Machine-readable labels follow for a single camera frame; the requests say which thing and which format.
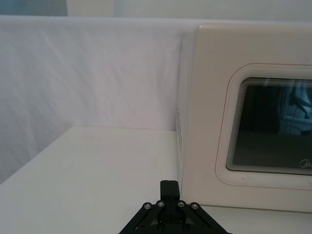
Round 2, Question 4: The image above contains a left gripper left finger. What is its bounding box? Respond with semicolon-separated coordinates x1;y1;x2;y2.
118;179;171;234

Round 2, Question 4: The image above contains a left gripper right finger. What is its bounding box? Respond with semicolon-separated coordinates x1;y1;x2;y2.
170;180;229;234

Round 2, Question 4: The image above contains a white table cloth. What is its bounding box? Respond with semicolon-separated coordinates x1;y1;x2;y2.
0;126;312;234

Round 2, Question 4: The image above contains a cream microwave oven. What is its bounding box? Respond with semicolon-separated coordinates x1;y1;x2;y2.
175;22;312;213

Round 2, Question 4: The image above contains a white curtain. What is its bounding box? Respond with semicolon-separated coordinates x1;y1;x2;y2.
0;14;201;186

